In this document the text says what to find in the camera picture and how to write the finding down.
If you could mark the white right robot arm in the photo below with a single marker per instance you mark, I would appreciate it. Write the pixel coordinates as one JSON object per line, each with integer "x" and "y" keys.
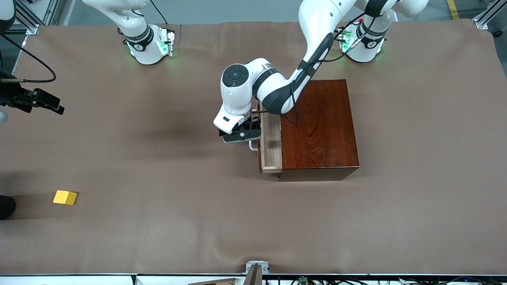
{"x": 146, "y": 53}

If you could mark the green connector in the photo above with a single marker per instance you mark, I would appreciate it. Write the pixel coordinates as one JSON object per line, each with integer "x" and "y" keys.
{"x": 303, "y": 280}

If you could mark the yellow floor tape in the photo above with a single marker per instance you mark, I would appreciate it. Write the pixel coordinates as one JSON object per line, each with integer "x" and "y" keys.
{"x": 452, "y": 8}

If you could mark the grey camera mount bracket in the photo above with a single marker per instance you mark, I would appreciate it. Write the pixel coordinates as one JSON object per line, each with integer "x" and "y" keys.
{"x": 257, "y": 266}

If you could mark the black rounded object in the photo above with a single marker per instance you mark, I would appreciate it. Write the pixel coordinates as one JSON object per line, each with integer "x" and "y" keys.
{"x": 6, "y": 206}

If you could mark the aluminium frame profile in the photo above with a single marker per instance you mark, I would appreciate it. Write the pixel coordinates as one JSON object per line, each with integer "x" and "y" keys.
{"x": 485, "y": 20}
{"x": 31, "y": 28}
{"x": 49, "y": 12}

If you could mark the black caster wheel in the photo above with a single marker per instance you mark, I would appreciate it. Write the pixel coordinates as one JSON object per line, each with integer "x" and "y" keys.
{"x": 497, "y": 34}

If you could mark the yellow block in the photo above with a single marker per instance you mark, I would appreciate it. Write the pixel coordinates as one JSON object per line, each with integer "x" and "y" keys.
{"x": 64, "y": 197}

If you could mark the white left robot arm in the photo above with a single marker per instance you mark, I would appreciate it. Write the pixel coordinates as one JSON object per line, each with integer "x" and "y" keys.
{"x": 237, "y": 99}

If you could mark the brown table cover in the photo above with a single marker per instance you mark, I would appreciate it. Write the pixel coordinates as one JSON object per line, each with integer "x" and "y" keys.
{"x": 158, "y": 178}

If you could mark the white table edge rail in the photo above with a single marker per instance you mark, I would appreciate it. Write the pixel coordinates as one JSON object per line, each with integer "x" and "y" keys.
{"x": 79, "y": 281}

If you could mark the dark brown wooden cabinet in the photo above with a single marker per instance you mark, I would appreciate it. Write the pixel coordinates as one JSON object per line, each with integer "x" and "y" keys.
{"x": 324, "y": 130}

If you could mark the light wooden plank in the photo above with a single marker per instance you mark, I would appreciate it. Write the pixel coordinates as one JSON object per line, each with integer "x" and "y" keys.
{"x": 222, "y": 282}

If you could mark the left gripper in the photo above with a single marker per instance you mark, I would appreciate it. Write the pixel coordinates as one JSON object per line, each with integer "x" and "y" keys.
{"x": 254, "y": 123}

